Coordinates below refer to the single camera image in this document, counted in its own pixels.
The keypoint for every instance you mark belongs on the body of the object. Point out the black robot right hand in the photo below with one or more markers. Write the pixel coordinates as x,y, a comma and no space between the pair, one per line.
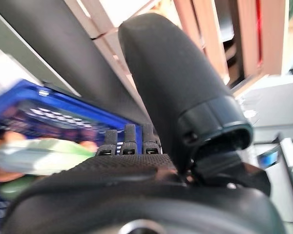
173,85

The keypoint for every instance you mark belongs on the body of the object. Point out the blue plastic shopping basket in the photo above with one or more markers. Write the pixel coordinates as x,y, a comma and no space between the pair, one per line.
63,102

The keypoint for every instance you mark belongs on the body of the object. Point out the wooden crate of potatoes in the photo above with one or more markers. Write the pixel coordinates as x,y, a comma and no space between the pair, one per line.
100,24

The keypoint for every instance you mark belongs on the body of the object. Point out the napa cabbage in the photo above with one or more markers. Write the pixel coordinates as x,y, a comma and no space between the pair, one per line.
39,153

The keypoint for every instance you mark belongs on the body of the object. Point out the green bell pepper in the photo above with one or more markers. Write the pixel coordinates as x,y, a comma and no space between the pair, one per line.
17,189

